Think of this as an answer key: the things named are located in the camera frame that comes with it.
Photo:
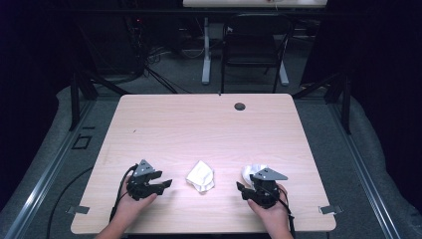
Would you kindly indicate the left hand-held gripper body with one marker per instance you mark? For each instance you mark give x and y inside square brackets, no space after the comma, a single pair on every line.
[141,189]

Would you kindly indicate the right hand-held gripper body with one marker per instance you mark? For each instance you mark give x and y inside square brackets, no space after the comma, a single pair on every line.
[265,194]

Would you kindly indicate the white sock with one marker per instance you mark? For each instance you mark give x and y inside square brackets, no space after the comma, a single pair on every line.
[200,177]
[249,172]

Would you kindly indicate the person's left hand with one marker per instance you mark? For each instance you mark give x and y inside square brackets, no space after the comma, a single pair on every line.
[131,209]

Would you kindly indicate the person's right hand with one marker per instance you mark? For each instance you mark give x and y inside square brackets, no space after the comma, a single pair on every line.
[273,215]

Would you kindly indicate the white desk with legs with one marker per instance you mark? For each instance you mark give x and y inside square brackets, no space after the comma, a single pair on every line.
[206,63]

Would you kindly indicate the black folding chair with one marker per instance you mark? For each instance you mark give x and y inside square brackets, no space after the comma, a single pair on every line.
[252,46]

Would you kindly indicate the grey metal table bracket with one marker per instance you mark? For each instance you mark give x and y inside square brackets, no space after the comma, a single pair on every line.
[330,209]
[78,209]

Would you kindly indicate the aluminium floor rail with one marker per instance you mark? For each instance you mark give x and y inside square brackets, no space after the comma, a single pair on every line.
[49,172]
[361,172]

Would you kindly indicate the black metal stand frame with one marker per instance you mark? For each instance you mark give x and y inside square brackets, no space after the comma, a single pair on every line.
[346,106]
[75,99]

